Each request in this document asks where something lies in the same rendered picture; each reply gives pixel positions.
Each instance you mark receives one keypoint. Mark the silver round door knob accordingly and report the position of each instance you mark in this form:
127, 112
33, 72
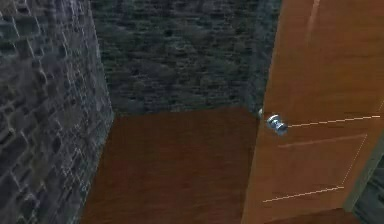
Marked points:
276, 124

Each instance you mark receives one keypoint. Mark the orange wooden room door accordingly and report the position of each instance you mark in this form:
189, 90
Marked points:
326, 83

